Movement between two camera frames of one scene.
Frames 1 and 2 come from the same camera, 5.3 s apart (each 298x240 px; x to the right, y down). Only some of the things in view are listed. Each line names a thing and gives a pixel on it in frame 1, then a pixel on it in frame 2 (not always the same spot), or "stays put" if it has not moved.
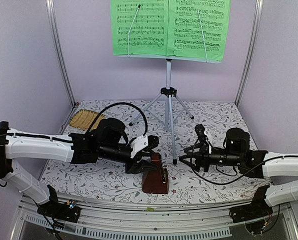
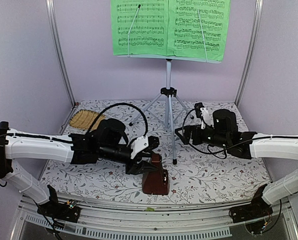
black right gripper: [202, 159] -> [196, 128]
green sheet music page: [198, 29] stays put
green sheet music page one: [139, 27] stays put
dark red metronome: [155, 181] stays put
